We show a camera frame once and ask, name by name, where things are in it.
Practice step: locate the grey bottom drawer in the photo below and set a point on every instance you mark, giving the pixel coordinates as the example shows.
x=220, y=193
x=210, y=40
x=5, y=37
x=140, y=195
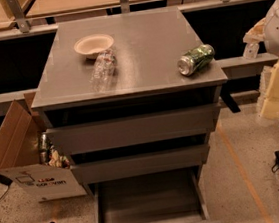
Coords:
x=165, y=197

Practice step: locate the grey drawer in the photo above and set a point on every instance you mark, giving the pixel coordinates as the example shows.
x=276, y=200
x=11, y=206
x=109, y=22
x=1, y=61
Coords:
x=133, y=121
x=146, y=158
x=165, y=197

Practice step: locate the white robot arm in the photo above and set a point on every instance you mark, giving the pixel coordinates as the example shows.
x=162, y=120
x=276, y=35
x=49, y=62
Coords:
x=265, y=31

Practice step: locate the grey drawer cabinet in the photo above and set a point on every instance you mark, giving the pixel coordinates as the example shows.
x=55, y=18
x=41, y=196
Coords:
x=147, y=46

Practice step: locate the grey top drawer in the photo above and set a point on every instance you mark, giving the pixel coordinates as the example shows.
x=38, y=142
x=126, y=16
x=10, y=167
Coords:
x=133, y=121

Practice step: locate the grey middle drawer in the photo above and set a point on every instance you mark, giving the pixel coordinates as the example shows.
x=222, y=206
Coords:
x=146, y=158

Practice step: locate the clear plastic bottle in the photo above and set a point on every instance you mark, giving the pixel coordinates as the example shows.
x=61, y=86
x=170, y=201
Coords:
x=103, y=71

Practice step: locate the green soda can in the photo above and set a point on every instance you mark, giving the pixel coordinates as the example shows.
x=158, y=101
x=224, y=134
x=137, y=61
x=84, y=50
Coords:
x=195, y=59

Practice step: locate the white paper bowl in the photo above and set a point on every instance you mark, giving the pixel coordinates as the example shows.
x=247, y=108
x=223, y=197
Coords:
x=91, y=46

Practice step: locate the cans inside cardboard box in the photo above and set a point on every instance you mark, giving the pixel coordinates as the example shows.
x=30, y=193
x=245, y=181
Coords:
x=48, y=153

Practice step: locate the small clear dispenser bottle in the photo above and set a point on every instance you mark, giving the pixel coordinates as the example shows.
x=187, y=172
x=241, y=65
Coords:
x=251, y=51

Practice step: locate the cardboard box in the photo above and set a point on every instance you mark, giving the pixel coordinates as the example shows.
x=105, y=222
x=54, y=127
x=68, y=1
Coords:
x=20, y=159

